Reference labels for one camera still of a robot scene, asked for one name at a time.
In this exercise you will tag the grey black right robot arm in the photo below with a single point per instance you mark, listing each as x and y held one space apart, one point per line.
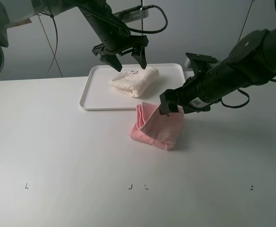
252 62

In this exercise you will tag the pink towel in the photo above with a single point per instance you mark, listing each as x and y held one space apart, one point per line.
152 128

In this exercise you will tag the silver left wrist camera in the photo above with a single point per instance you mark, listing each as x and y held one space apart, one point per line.
132 14

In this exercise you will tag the white towel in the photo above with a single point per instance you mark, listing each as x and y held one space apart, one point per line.
135 81

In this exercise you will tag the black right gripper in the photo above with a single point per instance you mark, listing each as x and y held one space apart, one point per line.
191 96

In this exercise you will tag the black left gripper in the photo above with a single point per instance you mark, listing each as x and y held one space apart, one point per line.
108 52

